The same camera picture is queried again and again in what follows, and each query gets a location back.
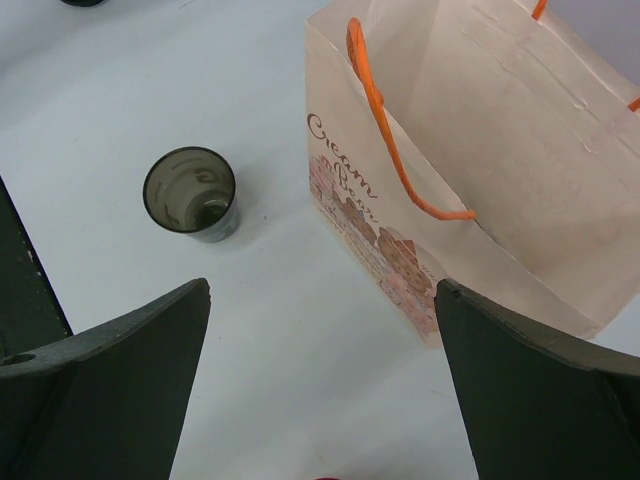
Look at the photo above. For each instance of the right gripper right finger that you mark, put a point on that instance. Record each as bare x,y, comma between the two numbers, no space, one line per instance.
537,403

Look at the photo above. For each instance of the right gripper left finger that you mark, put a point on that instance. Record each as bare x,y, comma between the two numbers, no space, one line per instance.
107,403

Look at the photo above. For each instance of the dark translucent coffee cup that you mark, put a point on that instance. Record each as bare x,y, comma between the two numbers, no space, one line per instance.
192,191

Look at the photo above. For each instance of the paper takeout bag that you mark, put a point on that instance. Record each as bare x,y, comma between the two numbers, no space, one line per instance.
481,141

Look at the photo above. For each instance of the tall black tumbler cup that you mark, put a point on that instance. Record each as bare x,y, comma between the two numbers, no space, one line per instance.
83,3

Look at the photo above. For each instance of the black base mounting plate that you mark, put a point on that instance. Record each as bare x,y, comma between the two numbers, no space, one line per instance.
31,315

